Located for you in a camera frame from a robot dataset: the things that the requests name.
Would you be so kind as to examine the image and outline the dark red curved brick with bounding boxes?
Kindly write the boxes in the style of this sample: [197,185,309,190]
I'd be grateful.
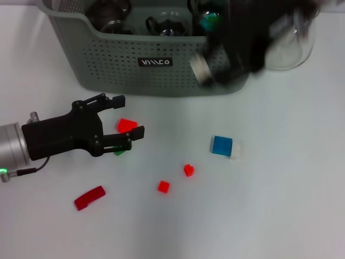
[73,185,106,212]

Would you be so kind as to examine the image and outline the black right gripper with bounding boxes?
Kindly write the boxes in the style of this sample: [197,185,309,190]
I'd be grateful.
[206,0,319,88]

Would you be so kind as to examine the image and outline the glass carafe with black lid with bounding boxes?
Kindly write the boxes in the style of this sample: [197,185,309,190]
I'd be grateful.
[265,16,316,71]

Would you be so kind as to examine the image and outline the black round teapot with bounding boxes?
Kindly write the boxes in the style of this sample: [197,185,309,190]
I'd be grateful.
[85,0,133,26]

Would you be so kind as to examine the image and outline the teal square toy plate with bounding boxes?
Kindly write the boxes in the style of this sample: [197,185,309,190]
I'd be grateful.
[201,17,217,32]

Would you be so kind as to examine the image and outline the left arm cable with connector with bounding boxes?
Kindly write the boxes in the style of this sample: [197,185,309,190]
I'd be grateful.
[0,156,51,183]

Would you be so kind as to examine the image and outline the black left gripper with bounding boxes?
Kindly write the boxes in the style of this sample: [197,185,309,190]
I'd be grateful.
[21,93,146,160]

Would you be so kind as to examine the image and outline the grey perforated storage bin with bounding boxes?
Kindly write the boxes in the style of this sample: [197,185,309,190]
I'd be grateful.
[36,0,285,97]

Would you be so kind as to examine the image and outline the orange wedge toy block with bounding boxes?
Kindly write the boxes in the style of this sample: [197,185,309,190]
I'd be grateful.
[117,118,139,133]

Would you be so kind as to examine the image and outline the blue square toy plate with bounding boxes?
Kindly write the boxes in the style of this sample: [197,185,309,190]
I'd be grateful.
[209,135,233,158]

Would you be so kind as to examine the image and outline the small orange notched brick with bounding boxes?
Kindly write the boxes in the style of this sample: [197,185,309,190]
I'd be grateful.
[183,163,195,178]

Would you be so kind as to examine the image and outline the small orange cube brick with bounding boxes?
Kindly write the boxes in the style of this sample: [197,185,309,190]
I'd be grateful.
[157,180,171,194]

